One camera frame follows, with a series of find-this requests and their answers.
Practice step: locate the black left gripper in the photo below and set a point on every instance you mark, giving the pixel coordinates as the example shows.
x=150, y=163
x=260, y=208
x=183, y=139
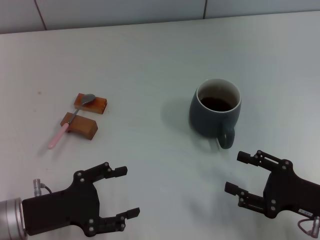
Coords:
x=62, y=210

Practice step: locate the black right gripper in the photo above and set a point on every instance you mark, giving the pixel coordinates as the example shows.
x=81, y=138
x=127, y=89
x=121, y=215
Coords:
x=290, y=192

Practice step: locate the grey ceramic cup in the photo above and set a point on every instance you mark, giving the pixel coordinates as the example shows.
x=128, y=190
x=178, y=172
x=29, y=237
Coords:
x=205, y=120

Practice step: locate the brown arched wooden block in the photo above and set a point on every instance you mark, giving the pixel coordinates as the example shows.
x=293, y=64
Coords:
x=85, y=126

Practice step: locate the orange wooden block with holes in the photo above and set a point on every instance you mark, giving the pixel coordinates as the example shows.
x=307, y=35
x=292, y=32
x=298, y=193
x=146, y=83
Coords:
x=98, y=105

